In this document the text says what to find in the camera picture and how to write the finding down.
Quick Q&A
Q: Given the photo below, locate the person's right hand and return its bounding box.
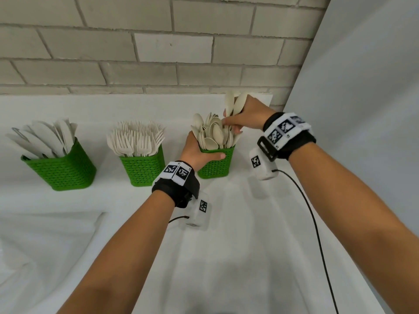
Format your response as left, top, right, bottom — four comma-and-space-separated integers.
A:
222, 94, 275, 134

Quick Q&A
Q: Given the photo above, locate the bunch of white plastic spoons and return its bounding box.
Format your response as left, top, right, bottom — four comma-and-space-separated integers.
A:
191, 113, 243, 151

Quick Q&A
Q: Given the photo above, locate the person's left forearm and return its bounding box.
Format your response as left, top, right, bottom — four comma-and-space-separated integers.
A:
57, 190, 176, 314

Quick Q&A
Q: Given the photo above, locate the clear plastic bag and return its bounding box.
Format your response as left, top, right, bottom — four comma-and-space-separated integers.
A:
0, 211, 107, 298

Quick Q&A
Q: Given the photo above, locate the white plastic spoon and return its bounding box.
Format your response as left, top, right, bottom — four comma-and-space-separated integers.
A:
224, 91, 236, 117
233, 92, 249, 116

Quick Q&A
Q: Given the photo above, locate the black left wrist band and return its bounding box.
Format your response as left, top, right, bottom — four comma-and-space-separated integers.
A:
151, 161, 200, 209

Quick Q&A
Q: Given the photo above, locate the bunch of white plastic knives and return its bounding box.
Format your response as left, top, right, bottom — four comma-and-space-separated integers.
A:
6, 119, 79, 160

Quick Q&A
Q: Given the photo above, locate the person's right forearm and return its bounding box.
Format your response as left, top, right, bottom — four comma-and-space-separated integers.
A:
288, 142, 419, 314

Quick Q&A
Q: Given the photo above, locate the black right wrist band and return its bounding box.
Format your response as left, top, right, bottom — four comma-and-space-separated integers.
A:
257, 112, 317, 162

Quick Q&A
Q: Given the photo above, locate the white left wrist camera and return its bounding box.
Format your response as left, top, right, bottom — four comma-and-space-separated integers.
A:
182, 189, 212, 231

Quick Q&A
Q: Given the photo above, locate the person's left hand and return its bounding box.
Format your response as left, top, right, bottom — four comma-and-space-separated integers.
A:
179, 131, 227, 172

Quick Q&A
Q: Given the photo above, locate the black right camera cable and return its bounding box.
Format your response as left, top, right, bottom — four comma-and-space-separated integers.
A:
271, 170, 340, 314

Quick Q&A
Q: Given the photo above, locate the black wrist band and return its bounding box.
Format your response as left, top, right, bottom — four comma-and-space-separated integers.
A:
257, 112, 317, 162
151, 161, 200, 209

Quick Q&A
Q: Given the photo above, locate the bunch of white plastic forks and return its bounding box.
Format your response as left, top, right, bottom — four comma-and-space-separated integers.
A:
106, 120, 166, 157

